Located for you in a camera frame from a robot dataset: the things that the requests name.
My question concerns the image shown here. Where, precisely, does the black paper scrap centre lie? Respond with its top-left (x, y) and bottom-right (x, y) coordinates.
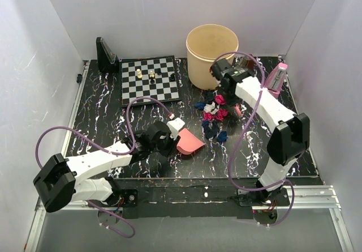
top-left (204, 91), bottom-right (215, 104)

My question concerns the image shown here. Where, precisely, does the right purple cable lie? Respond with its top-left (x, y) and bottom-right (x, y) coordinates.
top-left (210, 51), bottom-right (295, 227)

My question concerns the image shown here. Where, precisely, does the white chess piece left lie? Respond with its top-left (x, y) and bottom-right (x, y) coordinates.
top-left (136, 69), bottom-right (143, 79)

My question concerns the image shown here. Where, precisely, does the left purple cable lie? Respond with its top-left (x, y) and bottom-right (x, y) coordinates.
top-left (34, 96), bottom-right (176, 238)

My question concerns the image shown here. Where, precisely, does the magenta paper by bucket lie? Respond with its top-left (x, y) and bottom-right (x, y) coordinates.
top-left (215, 109), bottom-right (228, 121)

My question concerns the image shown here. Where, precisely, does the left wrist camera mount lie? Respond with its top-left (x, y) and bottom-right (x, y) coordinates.
top-left (166, 113), bottom-right (185, 140)

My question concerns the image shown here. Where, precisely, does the purple cable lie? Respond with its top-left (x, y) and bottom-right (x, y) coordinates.
top-left (34, 96), bottom-right (176, 238)
top-left (210, 51), bottom-right (295, 227)

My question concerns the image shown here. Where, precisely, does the brown metronome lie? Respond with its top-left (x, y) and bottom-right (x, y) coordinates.
top-left (234, 55), bottom-right (254, 71)

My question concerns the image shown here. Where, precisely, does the blue paper scrap front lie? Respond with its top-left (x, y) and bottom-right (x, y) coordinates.
top-left (217, 131), bottom-right (228, 143)

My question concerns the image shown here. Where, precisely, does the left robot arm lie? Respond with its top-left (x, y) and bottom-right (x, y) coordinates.
top-left (33, 118), bottom-right (184, 213)

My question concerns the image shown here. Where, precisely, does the magenta paper scrap right edge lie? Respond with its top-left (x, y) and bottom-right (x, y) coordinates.
top-left (214, 95), bottom-right (226, 105)

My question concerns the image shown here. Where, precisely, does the pink metronome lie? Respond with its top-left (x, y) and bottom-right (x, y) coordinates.
top-left (263, 62), bottom-right (288, 99)

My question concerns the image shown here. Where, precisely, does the white twisted paper scrap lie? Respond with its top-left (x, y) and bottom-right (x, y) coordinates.
top-left (204, 102), bottom-right (219, 115)

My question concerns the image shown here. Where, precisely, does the dark blue paper scrap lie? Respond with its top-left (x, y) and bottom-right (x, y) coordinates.
top-left (195, 102), bottom-right (206, 110)

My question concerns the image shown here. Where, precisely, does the beige plastic bucket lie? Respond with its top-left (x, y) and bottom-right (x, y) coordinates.
top-left (186, 24), bottom-right (239, 90)

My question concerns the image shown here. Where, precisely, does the pink plastic dustpan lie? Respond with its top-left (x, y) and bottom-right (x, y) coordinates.
top-left (176, 129), bottom-right (205, 155)

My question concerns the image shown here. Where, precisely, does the black metronome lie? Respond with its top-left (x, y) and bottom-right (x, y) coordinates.
top-left (96, 37), bottom-right (120, 74)

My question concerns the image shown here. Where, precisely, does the black white chessboard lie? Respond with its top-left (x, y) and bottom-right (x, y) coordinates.
top-left (120, 55), bottom-right (181, 108)

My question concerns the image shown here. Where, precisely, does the pink hand brush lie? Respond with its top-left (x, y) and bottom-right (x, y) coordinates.
top-left (234, 104), bottom-right (243, 118)

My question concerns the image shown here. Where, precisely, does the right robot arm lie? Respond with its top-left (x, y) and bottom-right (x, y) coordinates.
top-left (210, 58), bottom-right (310, 205)

